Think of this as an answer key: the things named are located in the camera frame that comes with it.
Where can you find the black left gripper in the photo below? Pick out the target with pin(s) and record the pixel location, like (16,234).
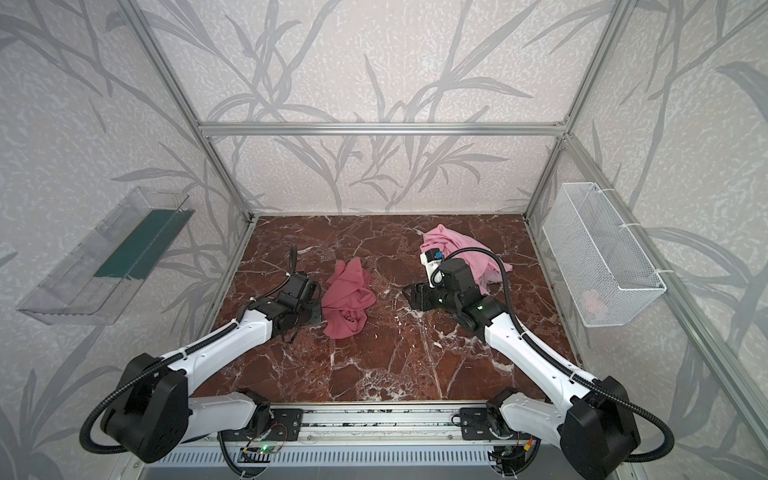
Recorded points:
(306,294)

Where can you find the clear plastic bin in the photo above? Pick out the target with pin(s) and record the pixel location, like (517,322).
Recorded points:
(95,282)

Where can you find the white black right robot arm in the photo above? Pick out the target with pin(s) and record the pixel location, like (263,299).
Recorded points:
(562,382)

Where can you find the aluminium enclosure frame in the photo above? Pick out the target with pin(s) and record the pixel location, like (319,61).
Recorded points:
(748,401)

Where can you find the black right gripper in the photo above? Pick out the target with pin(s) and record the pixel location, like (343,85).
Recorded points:
(425,294)

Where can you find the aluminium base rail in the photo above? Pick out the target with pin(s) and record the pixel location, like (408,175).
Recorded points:
(384,423)

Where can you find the grey lavender cloth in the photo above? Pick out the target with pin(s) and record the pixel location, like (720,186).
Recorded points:
(491,277)

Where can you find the light pink cloth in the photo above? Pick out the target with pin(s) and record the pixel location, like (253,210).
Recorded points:
(449,241)

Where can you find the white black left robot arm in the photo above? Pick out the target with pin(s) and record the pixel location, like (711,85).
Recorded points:
(154,407)

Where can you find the white wire mesh basket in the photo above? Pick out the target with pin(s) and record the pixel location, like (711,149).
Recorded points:
(609,276)

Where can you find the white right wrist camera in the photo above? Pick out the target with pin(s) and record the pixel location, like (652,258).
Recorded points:
(431,260)

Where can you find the dark pink cloth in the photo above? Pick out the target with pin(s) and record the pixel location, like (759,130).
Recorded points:
(346,300)

